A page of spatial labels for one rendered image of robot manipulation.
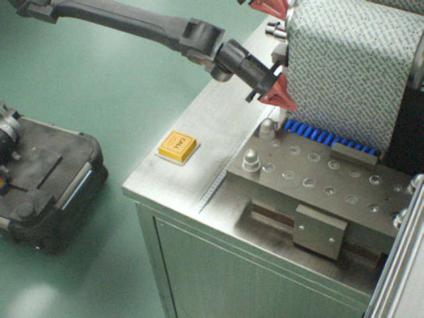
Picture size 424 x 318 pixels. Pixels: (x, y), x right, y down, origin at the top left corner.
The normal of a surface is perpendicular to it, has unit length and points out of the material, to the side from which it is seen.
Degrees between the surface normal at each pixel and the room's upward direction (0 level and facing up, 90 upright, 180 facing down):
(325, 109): 90
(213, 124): 0
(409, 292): 0
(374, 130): 90
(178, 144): 0
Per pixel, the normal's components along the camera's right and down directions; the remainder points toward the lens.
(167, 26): -0.04, -0.30
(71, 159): -0.05, -0.67
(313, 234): -0.50, 0.66
